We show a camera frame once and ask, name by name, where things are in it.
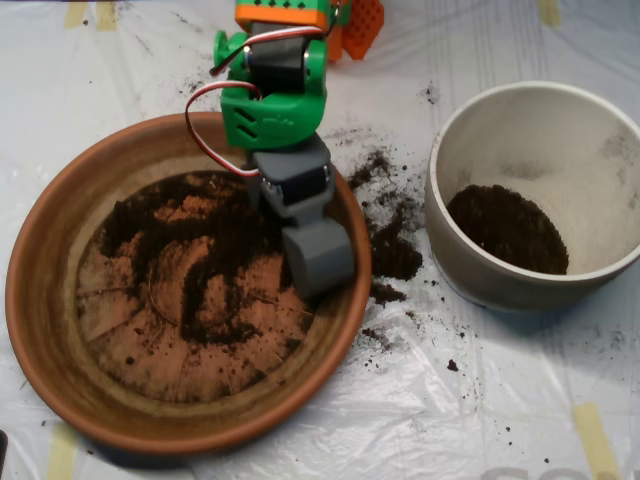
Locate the grey gripper with motor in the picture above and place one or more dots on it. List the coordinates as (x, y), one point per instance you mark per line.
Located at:
(291, 172)

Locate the dark soil heap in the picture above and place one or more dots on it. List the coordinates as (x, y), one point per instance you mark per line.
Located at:
(225, 225)

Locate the dark soil layer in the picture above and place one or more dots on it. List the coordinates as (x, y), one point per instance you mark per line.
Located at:
(500, 235)

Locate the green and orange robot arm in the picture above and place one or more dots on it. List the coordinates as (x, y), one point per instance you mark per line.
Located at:
(275, 115)

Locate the spilled dark soil patch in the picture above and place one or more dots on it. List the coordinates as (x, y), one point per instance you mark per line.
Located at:
(395, 260)

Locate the white ceramic pot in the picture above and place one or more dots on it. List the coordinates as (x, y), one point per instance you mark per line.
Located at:
(480, 290)

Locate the terracotta plant pot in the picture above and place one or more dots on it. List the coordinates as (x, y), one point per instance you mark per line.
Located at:
(45, 310)

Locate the beige masking tape strip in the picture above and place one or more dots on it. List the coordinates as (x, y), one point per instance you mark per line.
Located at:
(549, 12)
(62, 455)
(106, 17)
(595, 440)
(75, 15)

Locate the clear plastic sheet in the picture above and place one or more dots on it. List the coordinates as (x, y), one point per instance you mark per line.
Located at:
(500, 400)

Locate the dark object at edge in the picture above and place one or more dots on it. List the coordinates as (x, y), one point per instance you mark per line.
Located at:
(3, 450)

